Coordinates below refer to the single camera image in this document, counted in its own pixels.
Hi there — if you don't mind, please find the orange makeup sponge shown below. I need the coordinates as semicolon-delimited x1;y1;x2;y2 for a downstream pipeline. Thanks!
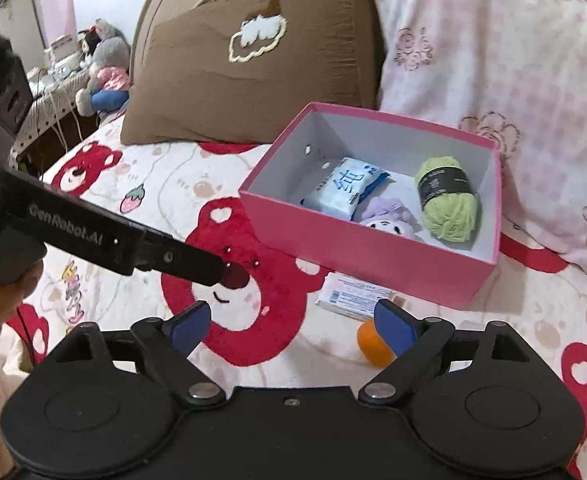
356;318;395;368

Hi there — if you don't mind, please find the white tissue pack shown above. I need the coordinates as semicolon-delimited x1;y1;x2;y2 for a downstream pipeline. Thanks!
315;272;394;321

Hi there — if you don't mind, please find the purple plush toy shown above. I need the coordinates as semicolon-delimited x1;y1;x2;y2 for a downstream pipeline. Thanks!
354;196;420;240

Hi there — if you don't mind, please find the blue wet wipes pack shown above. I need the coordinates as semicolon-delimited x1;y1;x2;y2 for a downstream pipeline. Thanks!
301;157;390;221

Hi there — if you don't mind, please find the bedside table with cloth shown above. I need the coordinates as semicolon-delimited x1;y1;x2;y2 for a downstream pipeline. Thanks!
10;70;99;177

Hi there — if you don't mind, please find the bear print blanket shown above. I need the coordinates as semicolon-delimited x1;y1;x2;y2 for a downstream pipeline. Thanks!
0;122;587;479

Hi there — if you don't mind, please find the green yarn ball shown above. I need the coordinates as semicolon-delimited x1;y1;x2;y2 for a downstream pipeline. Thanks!
414;156;478;244

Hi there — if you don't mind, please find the grey plush doll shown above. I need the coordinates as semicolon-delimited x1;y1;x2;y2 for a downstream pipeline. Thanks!
75;18;132;117

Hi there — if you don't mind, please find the pink cardboard box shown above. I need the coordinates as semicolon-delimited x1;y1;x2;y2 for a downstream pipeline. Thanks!
239;103;502;309

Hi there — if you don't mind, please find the brown pillow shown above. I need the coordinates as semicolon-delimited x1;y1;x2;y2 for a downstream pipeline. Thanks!
121;0;383;145

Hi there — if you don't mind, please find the pink floral pillow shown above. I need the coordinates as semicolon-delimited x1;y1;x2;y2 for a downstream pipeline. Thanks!
375;0;587;273

